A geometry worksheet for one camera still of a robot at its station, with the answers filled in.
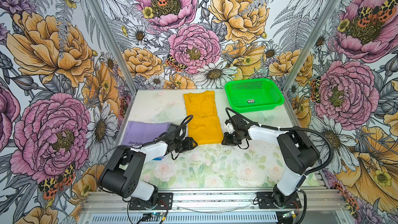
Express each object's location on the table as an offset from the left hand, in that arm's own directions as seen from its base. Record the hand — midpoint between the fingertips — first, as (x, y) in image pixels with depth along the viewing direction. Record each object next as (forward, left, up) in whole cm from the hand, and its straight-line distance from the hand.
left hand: (193, 149), depth 90 cm
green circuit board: (-30, +15, -1) cm, 34 cm away
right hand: (+1, -18, 0) cm, 18 cm away
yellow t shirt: (+16, -7, -1) cm, 17 cm away
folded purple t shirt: (+10, +32, +2) cm, 34 cm away
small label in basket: (+37, -41, -1) cm, 56 cm away
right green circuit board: (-31, -44, -1) cm, 54 cm away
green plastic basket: (+44, -44, -2) cm, 62 cm away
